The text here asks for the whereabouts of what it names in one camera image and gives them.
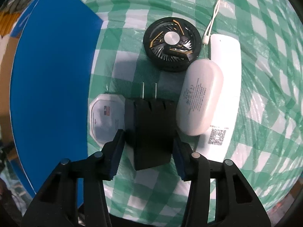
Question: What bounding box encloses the white octagonal charger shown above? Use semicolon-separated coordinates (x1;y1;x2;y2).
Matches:
89;94;125;147

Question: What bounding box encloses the black wall charger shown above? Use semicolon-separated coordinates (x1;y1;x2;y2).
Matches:
124;82;177;171

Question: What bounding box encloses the blue cardboard box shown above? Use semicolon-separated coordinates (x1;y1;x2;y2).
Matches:
1;0;102;197

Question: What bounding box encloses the long white power bank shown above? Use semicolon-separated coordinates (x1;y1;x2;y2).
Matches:
196;0;242;164

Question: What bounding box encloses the pink earbud case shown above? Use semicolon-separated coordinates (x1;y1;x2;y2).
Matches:
176;58;223;136

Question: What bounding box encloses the green checkered cloth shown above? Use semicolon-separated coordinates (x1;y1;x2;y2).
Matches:
81;0;302;212

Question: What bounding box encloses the black round fan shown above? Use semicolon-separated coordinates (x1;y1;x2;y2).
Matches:
143;17;202;72

